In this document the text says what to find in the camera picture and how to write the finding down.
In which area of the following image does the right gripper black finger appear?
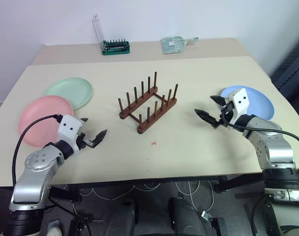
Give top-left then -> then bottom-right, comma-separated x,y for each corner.
210,95 -> 228,108
194,109 -> 219,129

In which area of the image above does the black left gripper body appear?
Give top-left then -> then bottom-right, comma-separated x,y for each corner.
76,132 -> 94,149

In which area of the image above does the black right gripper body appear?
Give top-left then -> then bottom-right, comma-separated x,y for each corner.
214,101 -> 236,129

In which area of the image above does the blue plate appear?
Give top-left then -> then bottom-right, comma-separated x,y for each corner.
220,85 -> 275,121

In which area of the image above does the green plate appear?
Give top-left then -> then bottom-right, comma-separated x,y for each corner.
44,77 -> 94,111

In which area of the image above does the red plate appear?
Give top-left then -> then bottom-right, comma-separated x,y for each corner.
18,95 -> 74,148

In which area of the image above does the wooden dish rack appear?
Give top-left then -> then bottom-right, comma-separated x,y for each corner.
118,71 -> 178,135

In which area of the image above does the pale green plastic packet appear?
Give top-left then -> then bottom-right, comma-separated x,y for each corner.
160,36 -> 199,55

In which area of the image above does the green screwdriver bit set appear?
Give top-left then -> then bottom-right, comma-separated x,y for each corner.
92,14 -> 131,57

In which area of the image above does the black ribbed panel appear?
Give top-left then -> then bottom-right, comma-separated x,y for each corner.
270,31 -> 299,99

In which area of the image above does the dark grey rounded shape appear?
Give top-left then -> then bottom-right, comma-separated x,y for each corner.
168,196 -> 205,236

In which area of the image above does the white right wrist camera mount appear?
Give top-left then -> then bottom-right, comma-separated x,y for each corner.
227,88 -> 250,123

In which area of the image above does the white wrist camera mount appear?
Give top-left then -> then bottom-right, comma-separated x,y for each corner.
227,88 -> 250,123
58,115 -> 84,151

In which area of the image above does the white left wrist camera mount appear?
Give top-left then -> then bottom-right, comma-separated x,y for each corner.
58,115 -> 84,151

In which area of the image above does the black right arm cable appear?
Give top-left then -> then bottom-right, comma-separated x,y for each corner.
222,114 -> 299,172

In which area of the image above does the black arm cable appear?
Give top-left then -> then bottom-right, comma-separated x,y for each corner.
222,114 -> 299,172
11,114 -> 63,187

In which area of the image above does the white floor cable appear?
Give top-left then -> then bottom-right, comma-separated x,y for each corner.
90,180 -> 166,200
175,180 -> 215,215

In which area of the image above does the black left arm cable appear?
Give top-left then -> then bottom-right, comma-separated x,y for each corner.
11,114 -> 63,187

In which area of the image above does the black table frame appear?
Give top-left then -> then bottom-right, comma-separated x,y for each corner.
212,174 -> 265,193

